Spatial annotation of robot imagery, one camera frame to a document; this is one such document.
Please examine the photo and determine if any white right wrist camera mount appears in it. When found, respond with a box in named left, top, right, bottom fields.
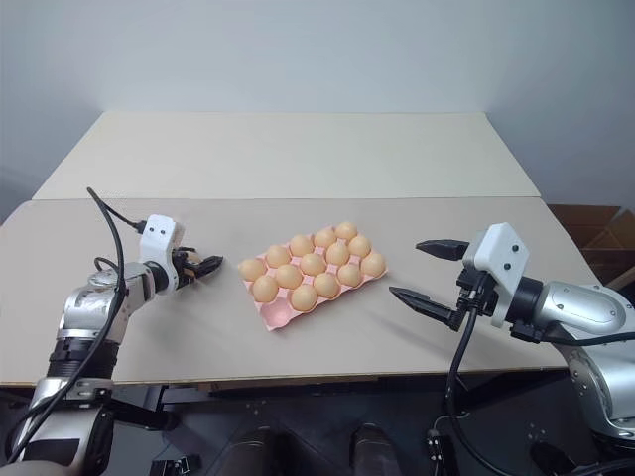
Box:
left=460, top=222, right=529, bottom=329

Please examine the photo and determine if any brown cardboard box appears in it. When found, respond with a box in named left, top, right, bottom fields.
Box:
left=547, top=203, right=635, bottom=295

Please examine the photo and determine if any pink egg tray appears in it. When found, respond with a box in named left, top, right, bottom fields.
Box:
left=236, top=221, right=390, bottom=333

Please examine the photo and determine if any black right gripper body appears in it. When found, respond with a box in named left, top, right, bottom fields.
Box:
left=447, top=268, right=498, bottom=333

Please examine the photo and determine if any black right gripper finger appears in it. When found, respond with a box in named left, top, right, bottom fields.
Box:
left=388, top=286, right=460, bottom=324
left=415, top=238, right=470, bottom=263

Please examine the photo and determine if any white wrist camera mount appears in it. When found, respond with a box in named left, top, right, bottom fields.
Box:
left=139, top=213, right=187, bottom=295
left=460, top=222, right=529, bottom=329

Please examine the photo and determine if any dark rounded shape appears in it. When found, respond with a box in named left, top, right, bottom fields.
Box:
left=348, top=422, right=399, bottom=476
left=228, top=424, right=282, bottom=476

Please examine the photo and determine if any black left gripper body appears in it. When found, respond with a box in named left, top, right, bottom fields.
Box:
left=171, top=246, right=205, bottom=291

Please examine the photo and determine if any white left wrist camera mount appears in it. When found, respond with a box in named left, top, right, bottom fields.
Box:
left=139, top=213, right=187, bottom=295

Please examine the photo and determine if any small black cable plug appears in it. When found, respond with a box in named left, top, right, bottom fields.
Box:
left=425, top=428, right=444, bottom=464

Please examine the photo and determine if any black table frame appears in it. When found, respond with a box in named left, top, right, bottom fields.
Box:
left=0, top=367, right=576, bottom=431

